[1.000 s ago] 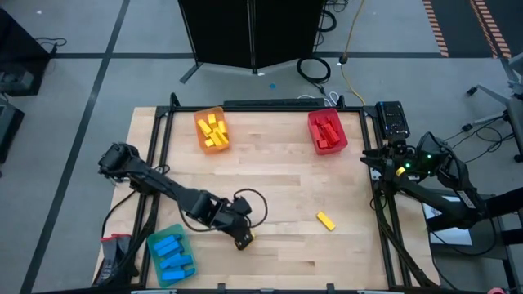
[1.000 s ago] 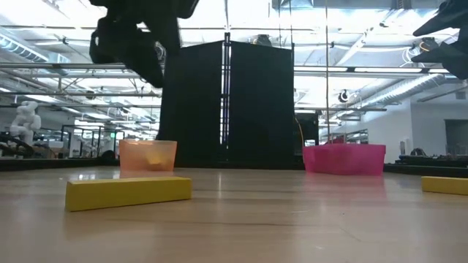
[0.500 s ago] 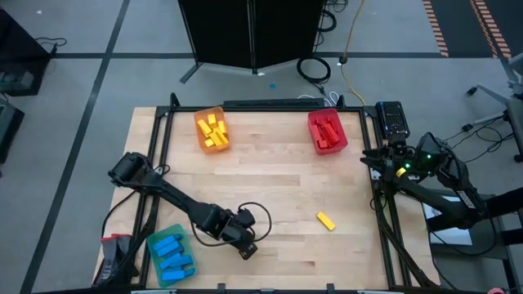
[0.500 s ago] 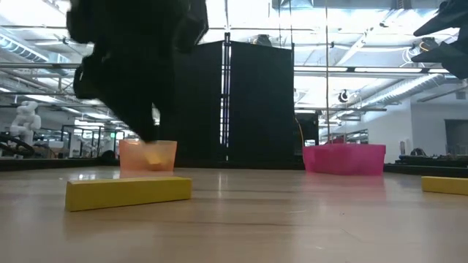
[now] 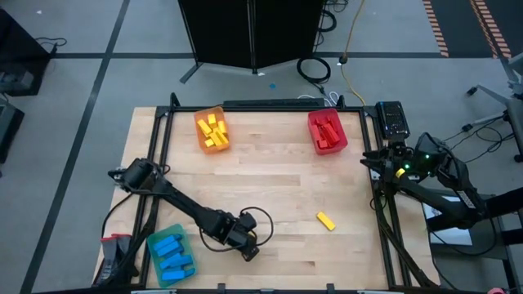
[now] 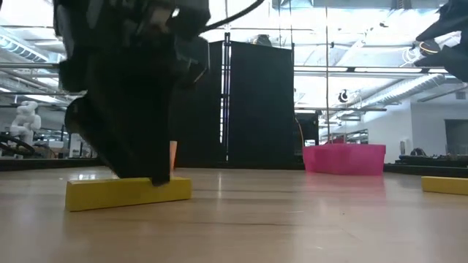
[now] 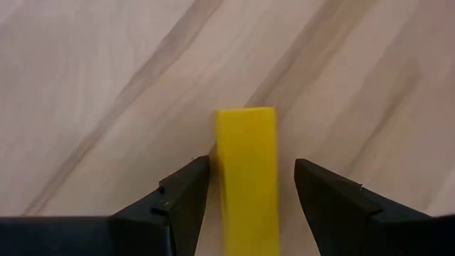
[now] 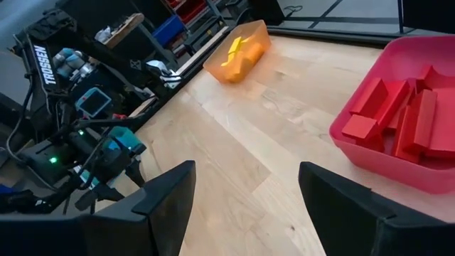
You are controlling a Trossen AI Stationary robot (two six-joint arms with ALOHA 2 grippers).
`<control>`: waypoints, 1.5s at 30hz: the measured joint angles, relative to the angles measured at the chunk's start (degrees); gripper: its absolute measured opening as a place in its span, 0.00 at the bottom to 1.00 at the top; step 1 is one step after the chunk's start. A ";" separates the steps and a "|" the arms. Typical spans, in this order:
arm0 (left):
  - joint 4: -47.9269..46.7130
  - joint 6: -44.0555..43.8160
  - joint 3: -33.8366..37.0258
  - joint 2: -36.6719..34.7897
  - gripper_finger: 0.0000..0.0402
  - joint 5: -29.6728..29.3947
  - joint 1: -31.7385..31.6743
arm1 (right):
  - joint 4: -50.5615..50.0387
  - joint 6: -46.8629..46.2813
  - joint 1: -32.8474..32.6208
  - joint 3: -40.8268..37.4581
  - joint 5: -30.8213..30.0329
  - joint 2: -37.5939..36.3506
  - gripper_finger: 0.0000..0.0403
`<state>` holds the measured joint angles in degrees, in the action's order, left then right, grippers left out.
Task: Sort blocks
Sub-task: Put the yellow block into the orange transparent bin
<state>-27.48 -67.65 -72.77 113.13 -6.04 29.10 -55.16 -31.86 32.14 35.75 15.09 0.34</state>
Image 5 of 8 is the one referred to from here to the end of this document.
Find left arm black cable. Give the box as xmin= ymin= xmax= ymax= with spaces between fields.
xmin=198 ymin=206 xmax=275 ymax=253

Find black control box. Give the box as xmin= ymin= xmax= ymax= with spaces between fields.
xmin=375 ymin=100 xmax=411 ymax=140

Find green plastic bin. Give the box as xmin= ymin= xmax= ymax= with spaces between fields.
xmin=145 ymin=223 xmax=199 ymax=289

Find long black power strip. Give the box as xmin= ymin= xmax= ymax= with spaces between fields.
xmin=223 ymin=98 xmax=326 ymax=108

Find white paper sheet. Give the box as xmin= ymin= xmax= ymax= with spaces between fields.
xmin=422 ymin=194 xmax=474 ymax=247

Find grey office chair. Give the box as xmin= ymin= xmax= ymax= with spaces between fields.
xmin=467 ymin=52 xmax=523 ymax=164

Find black floor cables with adapter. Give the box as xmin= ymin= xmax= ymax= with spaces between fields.
xmin=443 ymin=114 xmax=516 ymax=164

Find grey side table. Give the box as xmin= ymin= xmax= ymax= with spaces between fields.
xmin=417 ymin=186 xmax=523 ymax=294

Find red plastic bin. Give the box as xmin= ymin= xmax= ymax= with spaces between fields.
xmin=307 ymin=107 xmax=350 ymax=157

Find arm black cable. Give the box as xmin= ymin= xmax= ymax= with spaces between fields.
xmin=198 ymin=206 xmax=275 ymax=253
xmin=424 ymin=131 xmax=498 ymax=257

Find black aluminium table frame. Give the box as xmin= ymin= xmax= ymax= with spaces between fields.
xmin=92 ymin=92 xmax=440 ymax=294

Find black floor box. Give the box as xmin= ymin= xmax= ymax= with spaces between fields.
xmin=0 ymin=101 xmax=25 ymax=164

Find grey clamp with red tip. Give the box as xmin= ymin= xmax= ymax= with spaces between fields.
xmin=97 ymin=235 xmax=120 ymax=285
xmin=115 ymin=233 xmax=132 ymax=266

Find yellow cable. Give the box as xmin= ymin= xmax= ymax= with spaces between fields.
xmin=340 ymin=0 xmax=368 ymax=106

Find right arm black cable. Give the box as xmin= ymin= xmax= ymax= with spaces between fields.
xmin=424 ymin=131 xmax=498 ymax=257

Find orange plastic bin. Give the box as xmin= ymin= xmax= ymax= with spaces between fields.
xmin=193 ymin=105 xmax=231 ymax=156

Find black cable with plug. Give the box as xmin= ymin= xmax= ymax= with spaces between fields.
xmin=35 ymin=36 xmax=69 ymax=56

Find black looped cable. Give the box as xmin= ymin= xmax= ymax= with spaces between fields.
xmin=318 ymin=0 xmax=348 ymax=33

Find white cable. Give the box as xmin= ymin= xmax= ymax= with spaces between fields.
xmin=297 ymin=91 xmax=341 ymax=108

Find black coiled floor cable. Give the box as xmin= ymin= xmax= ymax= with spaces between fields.
xmin=296 ymin=56 xmax=332 ymax=89

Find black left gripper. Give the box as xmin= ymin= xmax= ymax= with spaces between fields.
xmin=219 ymin=210 xmax=262 ymax=263

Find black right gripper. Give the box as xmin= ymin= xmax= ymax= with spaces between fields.
xmin=360 ymin=142 xmax=416 ymax=184

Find black crossbeam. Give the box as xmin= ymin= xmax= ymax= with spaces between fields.
xmin=426 ymin=187 xmax=523 ymax=247

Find grey device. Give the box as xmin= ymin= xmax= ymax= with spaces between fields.
xmin=0 ymin=69 xmax=36 ymax=93

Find black room divider screen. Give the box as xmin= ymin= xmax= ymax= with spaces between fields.
xmin=178 ymin=0 xmax=328 ymax=85

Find black cabinet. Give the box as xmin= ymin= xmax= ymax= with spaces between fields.
xmin=0 ymin=7 xmax=52 ymax=97

